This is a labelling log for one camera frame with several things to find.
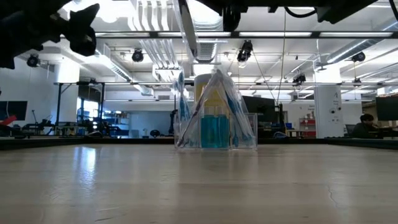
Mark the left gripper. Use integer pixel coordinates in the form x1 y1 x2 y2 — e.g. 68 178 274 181
27 0 100 57

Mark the blue white toothbrush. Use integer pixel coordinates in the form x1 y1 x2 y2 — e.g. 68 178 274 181
217 70 251 146
177 70 191 147

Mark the long black linear light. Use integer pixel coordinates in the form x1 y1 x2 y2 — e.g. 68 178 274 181
93 30 398 39

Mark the black ceiling spotlight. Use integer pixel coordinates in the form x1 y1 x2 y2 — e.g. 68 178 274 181
351 51 367 63
131 49 145 63
236 40 254 63
26 54 40 68
292 73 307 85

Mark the yellow label wipes canister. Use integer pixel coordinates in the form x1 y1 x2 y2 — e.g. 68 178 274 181
193 73 233 116

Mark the black monitor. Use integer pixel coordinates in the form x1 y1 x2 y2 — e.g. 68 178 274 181
375 96 398 121
0 101 28 121

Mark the red shelf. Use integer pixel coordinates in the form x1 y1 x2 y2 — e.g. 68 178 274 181
299 117 317 138

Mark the white pillar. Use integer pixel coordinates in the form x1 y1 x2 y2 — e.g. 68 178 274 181
313 85 345 139

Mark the person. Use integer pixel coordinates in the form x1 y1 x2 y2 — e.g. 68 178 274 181
351 113 385 139

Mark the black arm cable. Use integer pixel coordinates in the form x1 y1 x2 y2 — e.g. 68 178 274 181
284 6 318 19

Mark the black rack frame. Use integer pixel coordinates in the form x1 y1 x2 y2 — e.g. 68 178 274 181
54 81 106 128

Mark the black wall screen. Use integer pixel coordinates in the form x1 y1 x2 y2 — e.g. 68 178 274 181
242 95 276 124

